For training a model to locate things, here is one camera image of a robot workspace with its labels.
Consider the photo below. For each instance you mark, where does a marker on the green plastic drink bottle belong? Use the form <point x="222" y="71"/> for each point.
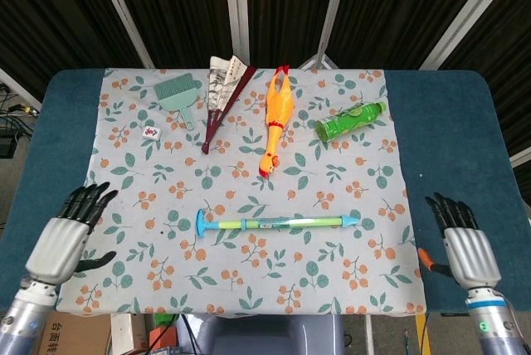
<point x="348" y="120"/>

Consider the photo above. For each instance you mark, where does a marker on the floral print tablecloth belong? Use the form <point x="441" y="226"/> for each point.
<point x="249" y="272"/>

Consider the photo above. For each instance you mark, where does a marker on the blue green water syringe toy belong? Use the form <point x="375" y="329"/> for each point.
<point x="282" y="223"/>

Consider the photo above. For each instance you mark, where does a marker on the small orange box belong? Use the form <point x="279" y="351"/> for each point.
<point x="164" y="336"/>

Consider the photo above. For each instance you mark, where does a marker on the small green hand brush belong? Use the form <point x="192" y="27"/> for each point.
<point x="176" y="95"/>

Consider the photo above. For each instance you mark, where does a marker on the small green object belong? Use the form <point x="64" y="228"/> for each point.
<point x="164" y="319"/>

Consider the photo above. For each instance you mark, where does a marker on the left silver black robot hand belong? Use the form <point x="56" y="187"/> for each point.
<point x="58" y="251"/>

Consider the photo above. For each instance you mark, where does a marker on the brown cardboard box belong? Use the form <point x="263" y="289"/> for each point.
<point x="74" y="334"/>

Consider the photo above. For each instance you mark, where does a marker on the white mahjong tile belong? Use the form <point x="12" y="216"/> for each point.
<point x="151" y="133"/>

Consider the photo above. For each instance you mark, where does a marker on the white partition frame post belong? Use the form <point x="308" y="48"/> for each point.
<point x="236" y="11"/>
<point x="522" y="158"/>
<point x="124" y="15"/>
<point x="332" y="11"/>
<point x="464" y="15"/>
<point x="20" y="89"/>

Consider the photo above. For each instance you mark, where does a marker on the folding paper fan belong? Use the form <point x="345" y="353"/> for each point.
<point x="220" y="85"/>

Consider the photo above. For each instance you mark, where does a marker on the yellow rubber chicken toy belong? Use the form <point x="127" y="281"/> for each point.
<point x="280" y="106"/>

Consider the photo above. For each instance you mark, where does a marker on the blue felt table cover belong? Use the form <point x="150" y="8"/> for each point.
<point x="448" y="143"/>

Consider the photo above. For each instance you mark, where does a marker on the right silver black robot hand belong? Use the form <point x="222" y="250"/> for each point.
<point x="473" y="259"/>

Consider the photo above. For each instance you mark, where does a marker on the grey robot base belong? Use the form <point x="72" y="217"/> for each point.
<point x="265" y="336"/>

